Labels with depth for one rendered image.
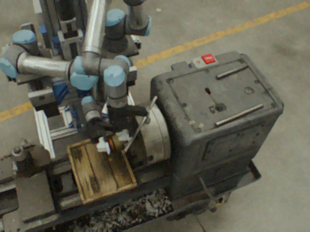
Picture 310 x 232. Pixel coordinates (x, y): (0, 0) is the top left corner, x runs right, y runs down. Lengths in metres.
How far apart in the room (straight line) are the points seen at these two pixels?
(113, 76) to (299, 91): 2.72
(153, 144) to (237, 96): 0.49
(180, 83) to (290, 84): 2.15
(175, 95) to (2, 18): 3.12
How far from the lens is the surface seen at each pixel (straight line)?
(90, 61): 1.34
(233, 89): 1.74
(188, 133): 1.54
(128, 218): 2.05
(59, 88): 2.03
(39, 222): 1.76
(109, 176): 1.83
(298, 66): 3.93
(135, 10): 1.64
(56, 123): 2.89
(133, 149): 1.64
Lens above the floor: 2.54
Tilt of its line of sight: 55 degrees down
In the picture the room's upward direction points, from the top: 4 degrees clockwise
